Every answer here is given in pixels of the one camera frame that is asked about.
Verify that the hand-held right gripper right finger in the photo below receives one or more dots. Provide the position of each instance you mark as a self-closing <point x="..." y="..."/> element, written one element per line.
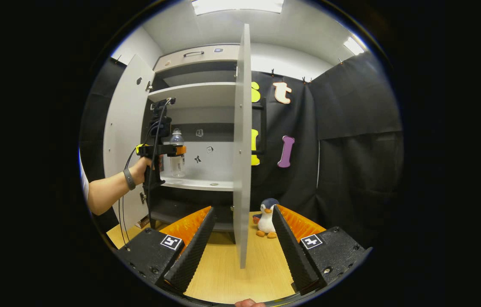
<point x="293" y="251"/>

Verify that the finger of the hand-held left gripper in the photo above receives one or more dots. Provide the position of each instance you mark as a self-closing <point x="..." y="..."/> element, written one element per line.
<point x="165" y="150"/>

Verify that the small ceiling light panel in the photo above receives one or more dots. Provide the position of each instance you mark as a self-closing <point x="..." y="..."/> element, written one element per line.
<point x="353" y="46"/>

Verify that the white cabinet drawer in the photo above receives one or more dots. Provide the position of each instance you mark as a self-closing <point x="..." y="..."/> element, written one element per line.
<point x="206" y="55"/>

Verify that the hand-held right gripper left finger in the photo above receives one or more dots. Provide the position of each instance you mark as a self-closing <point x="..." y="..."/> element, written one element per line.
<point x="193" y="251"/>

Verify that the white and grey cabinet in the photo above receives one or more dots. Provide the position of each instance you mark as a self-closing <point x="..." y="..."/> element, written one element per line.
<point x="197" y="94"/>

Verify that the black backdrop cloth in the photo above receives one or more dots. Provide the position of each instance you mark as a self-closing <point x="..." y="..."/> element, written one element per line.
<point x="351" y="170"/>

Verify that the grey wristband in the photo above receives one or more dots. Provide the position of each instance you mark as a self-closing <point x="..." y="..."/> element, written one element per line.
<point x="129" y="179"/>

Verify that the long ceiling light panel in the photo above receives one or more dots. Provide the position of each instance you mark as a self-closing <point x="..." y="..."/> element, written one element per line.
<point x="238" y="5"/>

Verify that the clear plastic bottle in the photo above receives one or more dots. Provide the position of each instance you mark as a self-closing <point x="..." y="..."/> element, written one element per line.
<point x="177" y="167"/>

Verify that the white cabinet door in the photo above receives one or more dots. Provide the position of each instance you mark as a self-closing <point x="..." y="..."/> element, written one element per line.
<point x="123" y="128"/>
<point x="242" y="149"/>

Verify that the penguin plush toy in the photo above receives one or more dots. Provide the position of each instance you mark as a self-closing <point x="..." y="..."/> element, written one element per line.
<point x="266" y="221"/>

